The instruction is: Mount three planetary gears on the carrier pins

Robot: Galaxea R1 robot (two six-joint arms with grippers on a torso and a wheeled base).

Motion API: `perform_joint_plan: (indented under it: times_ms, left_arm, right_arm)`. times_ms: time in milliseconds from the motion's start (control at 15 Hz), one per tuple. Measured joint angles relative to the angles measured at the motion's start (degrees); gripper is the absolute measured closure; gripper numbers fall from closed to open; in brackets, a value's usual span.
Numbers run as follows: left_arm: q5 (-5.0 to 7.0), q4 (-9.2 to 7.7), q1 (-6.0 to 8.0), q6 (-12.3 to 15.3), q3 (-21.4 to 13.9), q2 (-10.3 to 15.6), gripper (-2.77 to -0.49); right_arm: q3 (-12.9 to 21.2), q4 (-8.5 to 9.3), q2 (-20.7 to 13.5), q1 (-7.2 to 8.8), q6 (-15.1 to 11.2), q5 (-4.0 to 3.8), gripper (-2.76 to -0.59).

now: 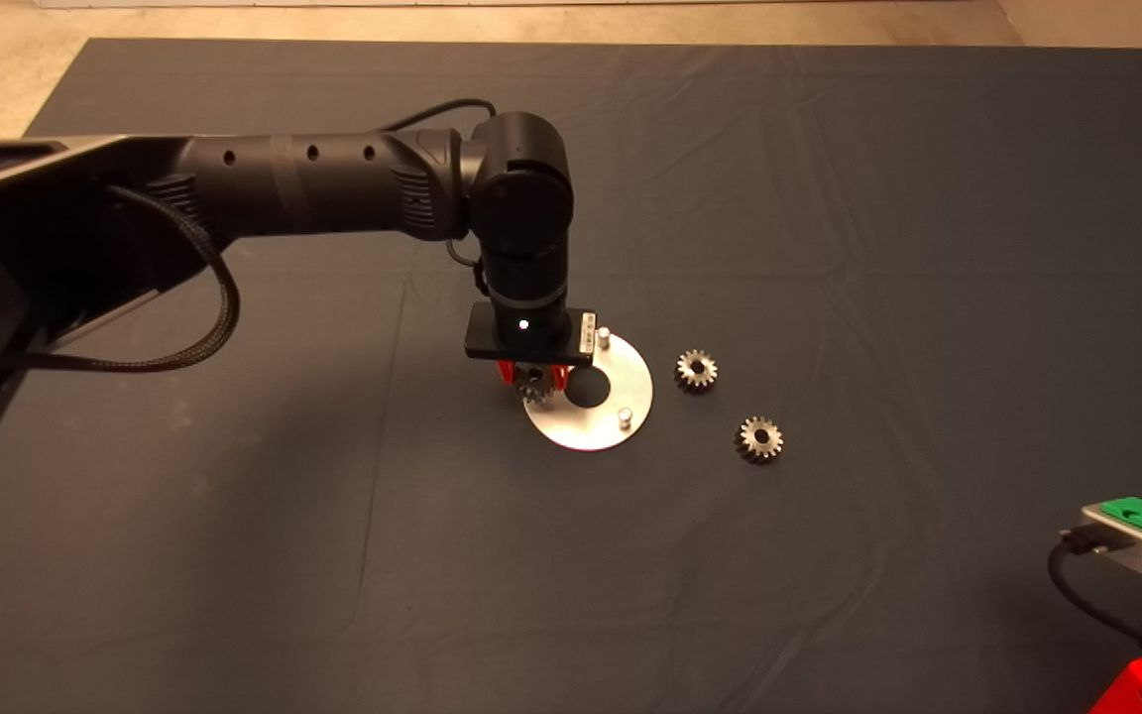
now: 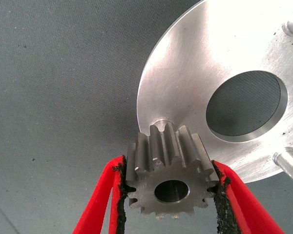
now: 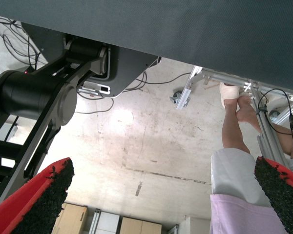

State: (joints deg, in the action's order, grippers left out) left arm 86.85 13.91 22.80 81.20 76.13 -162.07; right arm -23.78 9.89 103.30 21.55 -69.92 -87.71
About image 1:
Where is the thin black right camera cable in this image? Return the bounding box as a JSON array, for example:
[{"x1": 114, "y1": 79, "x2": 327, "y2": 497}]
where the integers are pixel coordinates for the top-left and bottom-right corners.
[{"x1": 1047, "y1": 529, "x2": 1142, "y2": 675}]

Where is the round metal carrier plate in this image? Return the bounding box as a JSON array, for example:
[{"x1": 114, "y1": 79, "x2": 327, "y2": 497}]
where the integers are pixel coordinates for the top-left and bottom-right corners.
[{"x1": 521, "y1": 332, "x2": 653, "y2": 453}]

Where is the thin black left camera cable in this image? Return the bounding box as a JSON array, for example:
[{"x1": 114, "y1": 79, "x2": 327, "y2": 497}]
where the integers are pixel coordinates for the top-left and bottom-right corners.
[{"x1": 381, "y1": 97, "x2": 499, "y2": 300}]

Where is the thin black camera cable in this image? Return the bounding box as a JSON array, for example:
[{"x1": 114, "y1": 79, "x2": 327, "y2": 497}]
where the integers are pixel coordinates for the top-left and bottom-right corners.
[
  {"x1": 381, "y1": 97, "x2": 499, "y2": 300},
  {"x1": 1047, "y1": 529, "x2": 1142, "y2": 675}
]

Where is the steel planetary gear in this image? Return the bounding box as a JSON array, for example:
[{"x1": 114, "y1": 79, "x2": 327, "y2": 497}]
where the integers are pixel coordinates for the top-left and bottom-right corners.
[
  {"x1": 675, "y1": 349, "x2": 719, "y2": 394},
  {"x1": 517, "y1": 363, "x2": 558, "y2": 406},
  {"x1": 736, "y1": 416, "x2": 785, "y2": 465}
]

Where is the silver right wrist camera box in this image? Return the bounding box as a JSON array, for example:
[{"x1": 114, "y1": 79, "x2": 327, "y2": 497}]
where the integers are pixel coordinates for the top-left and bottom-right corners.
[{"x1": 1077, "y1": 502, "x2": 1142, "y2": 577}]

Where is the dark grey table cloth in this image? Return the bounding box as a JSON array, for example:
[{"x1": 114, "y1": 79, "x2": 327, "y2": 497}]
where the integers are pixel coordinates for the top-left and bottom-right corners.
[{"x1": 0, "y1": 38, "x2": 1142, "y2": 714}]

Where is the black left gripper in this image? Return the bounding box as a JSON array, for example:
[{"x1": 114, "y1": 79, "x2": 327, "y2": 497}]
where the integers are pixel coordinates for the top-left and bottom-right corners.
[{"x1": 465, "y1": 302, "x2": 598, "y2": 392}]

